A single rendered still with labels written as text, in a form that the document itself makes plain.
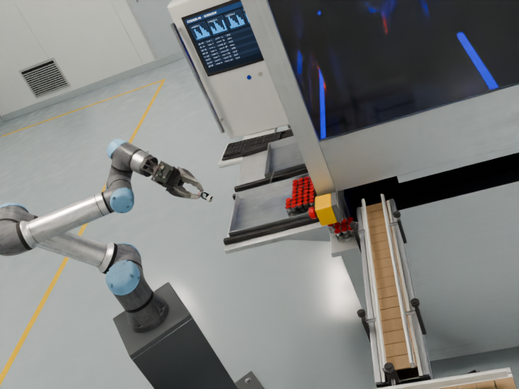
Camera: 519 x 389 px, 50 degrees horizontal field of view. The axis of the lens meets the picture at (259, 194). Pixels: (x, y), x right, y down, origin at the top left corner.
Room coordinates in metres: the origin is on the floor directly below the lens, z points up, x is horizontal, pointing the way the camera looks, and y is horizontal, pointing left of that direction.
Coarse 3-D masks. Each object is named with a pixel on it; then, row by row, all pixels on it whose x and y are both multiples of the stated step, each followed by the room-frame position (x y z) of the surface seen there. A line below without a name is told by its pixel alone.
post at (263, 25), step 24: (264, 0) 1.50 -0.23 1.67; (264, 24) 1.50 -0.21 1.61; (264, 48) 1.51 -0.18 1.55; (288, 72) 1.50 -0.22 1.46; (288, 96) 1.51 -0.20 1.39; (288, 120) 1.51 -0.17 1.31; (312, 144) 1.50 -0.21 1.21; (312, 168) 1.51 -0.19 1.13; (336, 192) 1.49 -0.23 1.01; (360, 264) 1.50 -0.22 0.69; (360, 288) 1.51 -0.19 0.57
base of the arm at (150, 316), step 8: (152, 296) 1.58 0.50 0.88; (160, 296) 1.63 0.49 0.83; (144, 304) 1.55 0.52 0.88; (152, 304) 1.56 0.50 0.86; (160, 304) 1.58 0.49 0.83; (128, 312) 1.56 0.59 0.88; (136, 312) 1.54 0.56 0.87; (144, 312) 1.54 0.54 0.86; (152, 312) 1.55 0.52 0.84; (160, 312) 1.56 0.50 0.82; (128, 320) 1.58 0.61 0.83; (136, 320) 1.55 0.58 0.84; (144, 320) 1.53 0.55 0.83; (152, 320) 1.53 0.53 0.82; (160, 320) 1.54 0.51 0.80; (136, 328) 1.54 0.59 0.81; (144, 328) 1.53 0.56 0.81; (152, 328) 1.53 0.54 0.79
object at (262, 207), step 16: (304, 176) 1.84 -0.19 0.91; (240, 192) 1.93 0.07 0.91; (256, 192) 1.91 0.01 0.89; (272, 192) 1.88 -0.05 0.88; (288, 192) 1.83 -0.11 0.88; (240, 208) 1.87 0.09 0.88; (256, 208) 1.82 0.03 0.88; (272, 208) 1.77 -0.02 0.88; (240, 224) 1.76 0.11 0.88; (256, 224) 1.72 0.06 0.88; (272, 224) 1.64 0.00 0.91
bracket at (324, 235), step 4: (316, 232) 1.63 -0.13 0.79; (320, 232) 1.63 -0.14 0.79; (324, 232) 1.62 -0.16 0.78; (328, 232) 1.62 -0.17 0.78; (300, 236) 1.65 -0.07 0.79; (304, 236) 1.65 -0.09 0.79; (308, 236) 1.64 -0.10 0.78; (312, 236) 1.64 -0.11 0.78; (316, 236) 1.63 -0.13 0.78; (320, 236) 1.63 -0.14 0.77; (324, 236) 1.62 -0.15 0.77; (328, 236) 1.62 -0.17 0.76; (304, 240) 1.65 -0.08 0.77; (308, 240) 1.64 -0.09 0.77; (312, 240) 1.64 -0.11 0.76; (316, 240) 1.64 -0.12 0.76; (320, 240) 1.63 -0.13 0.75; (324, 240) 1.63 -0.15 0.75; (328, 240) 1.62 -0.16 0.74
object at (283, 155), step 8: (272, 144) 2.22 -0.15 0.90; (280, 144) 2.21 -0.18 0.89; (288, 144) 2.19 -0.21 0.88; (296, 144) 2.16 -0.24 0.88; (272, 152) 2.19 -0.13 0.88; (280, 152) 2.16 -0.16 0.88; (288, 152) 2.13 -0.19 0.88; (296, 152) 2.10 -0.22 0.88; (272, 160) 2.13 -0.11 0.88; (280, 160) 2.09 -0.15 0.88; (288, 160) 2.06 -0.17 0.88; (296, 160) 2.04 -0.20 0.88; (272, 168) 2.06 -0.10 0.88; (280, 168) 2.03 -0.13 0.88; (288, 168) 1.95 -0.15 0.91; (296, 168) 1.94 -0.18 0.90
